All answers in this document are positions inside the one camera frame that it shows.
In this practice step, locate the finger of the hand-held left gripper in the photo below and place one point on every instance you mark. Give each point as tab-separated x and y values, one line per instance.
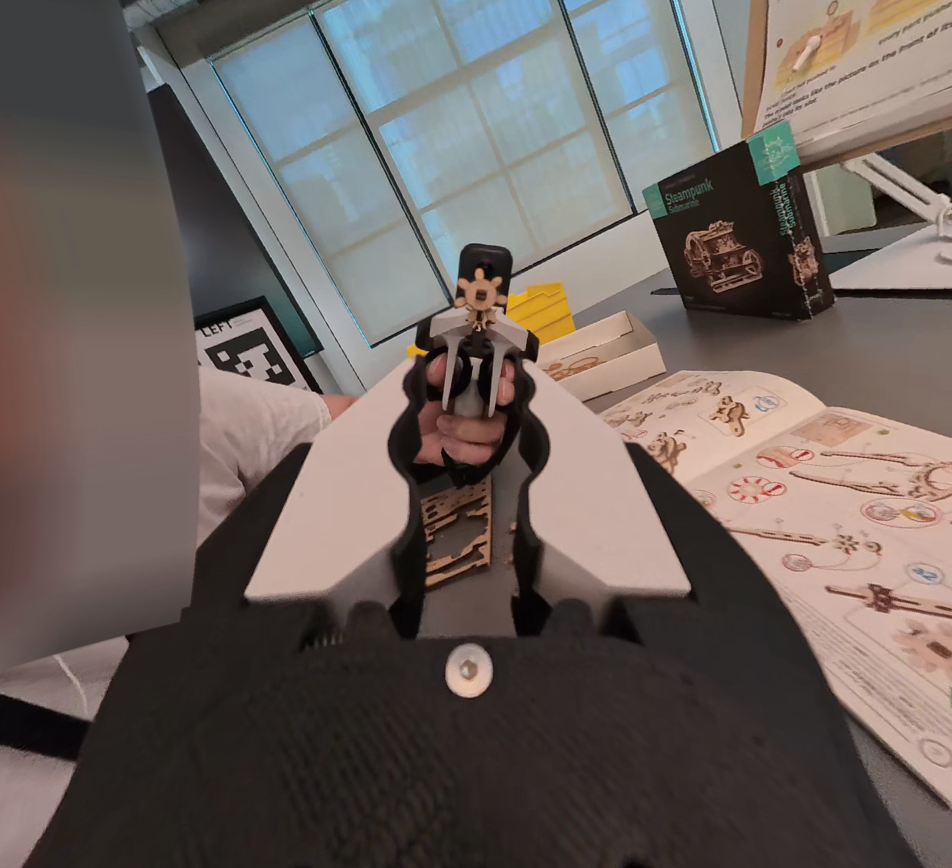
513	336
450	329

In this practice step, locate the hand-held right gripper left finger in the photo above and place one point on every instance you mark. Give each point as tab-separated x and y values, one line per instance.
335	511

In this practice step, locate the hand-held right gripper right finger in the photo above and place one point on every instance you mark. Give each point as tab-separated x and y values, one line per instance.
602	511

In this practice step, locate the small wooden gear part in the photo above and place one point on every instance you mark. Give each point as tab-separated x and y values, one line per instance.
480	321

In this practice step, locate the wooden helm wheel part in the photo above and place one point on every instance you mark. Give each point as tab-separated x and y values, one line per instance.
482	289

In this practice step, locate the laser-cut wooden parts sheet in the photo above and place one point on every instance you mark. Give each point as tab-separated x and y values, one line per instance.
457	533

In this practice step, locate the black model kit box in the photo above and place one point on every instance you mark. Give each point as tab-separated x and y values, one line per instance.
736	243

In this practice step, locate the person's left hand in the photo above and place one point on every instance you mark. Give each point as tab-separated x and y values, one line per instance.
465	437

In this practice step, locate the yellow plastic bin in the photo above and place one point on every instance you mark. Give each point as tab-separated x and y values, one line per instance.
543	310

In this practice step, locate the white cardboard box tray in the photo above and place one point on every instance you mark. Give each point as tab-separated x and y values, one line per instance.
625	355

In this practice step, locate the large gridded window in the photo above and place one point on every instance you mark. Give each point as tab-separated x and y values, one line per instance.
461	139

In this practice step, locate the black-framed marker sign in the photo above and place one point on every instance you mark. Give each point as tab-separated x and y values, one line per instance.
253	351

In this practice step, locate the illustrated instruction booklet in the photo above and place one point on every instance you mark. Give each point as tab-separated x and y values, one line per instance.
818	511

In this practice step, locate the black partition panel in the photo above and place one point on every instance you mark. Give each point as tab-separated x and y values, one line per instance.
216	228

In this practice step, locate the white board stand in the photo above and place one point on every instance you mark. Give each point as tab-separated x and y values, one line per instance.
892	266

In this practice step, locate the wooden board with instruction sheet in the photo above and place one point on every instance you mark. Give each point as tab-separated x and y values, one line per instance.
855	28

